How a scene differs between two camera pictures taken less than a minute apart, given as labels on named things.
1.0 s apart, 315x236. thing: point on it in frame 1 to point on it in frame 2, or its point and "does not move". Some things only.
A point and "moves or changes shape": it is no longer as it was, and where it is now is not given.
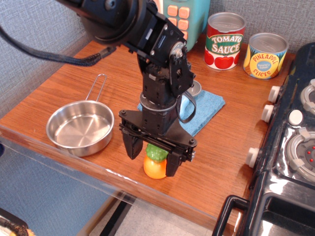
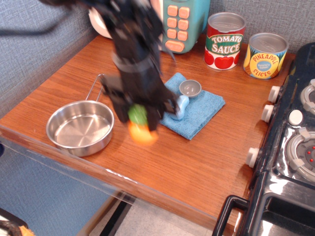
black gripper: [158, 125] to [140, 81]
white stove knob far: [273, 93] does not move
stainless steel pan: [82, 128] does not move
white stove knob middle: [267, 112] does not move
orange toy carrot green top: [155, 162] moves or changes shape
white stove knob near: [251, 157] does not move
